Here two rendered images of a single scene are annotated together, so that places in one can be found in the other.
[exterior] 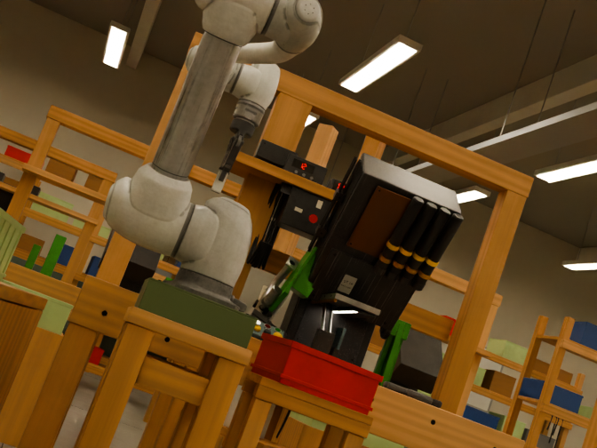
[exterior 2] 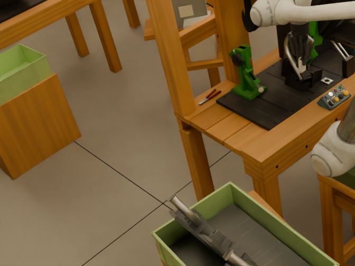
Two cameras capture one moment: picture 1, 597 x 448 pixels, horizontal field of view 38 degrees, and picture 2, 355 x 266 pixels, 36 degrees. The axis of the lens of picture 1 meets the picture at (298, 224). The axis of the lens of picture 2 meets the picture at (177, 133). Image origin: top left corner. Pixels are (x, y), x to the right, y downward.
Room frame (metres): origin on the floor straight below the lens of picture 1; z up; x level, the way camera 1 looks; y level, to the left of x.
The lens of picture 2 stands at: (1.00, 1.47, 2.56)
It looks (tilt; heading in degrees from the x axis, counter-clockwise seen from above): 37 degrees down; 341
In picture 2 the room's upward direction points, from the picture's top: 15 degrees counter-clockwise
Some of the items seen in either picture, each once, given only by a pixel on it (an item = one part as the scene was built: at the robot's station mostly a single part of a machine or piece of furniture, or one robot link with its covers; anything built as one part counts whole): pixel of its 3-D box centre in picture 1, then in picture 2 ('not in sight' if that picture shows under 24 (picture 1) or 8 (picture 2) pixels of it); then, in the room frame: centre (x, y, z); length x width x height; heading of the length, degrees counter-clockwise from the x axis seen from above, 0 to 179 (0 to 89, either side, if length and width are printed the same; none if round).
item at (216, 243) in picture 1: (218, 238); not in sight; (2.34, 0.19, 1.10); 0.18 x 0.16 x 0.22; 99
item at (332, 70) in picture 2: not in sight; (314, 67); (3.10, -0.15, 0.89); 1.10 x 0.42 x 0.02; 99
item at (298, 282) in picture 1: (304, 276); (310, 31); (3.03, -0.08, 1.17); 0.13 x 0.12 x 0.20; 99
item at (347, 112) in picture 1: (363, 119); not in sight; (3.40, -0.10, 1.89); 1.50 x 0.09 x 0.09; 99
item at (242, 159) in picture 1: (335, 204); not in sight; (3.36, -0.11, 1.52); 0.90 x 0.25 x 0.04; 99
